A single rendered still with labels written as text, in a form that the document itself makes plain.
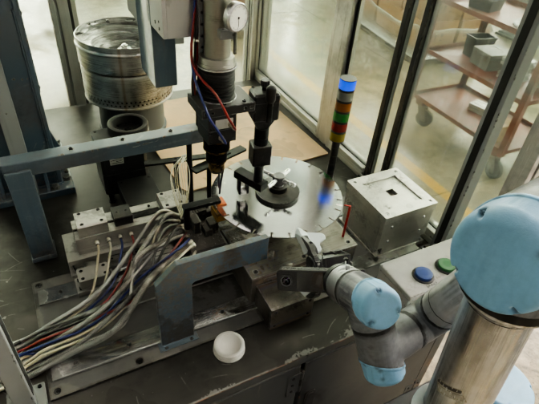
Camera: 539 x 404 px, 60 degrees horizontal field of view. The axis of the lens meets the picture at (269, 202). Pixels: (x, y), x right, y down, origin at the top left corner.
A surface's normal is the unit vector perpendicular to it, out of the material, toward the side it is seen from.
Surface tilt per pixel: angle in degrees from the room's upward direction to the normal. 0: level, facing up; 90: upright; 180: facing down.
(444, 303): 89
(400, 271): 0
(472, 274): 83
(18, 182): 90
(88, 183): 0
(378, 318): 58
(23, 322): 0
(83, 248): 90
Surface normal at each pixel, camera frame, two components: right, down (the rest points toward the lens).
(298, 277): -0.26, 0.19
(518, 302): -0.81, 0.20
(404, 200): 0.07, -0.77
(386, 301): 0.29, 0.11
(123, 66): 0.20, 0.63
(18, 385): 0.46, 0.58
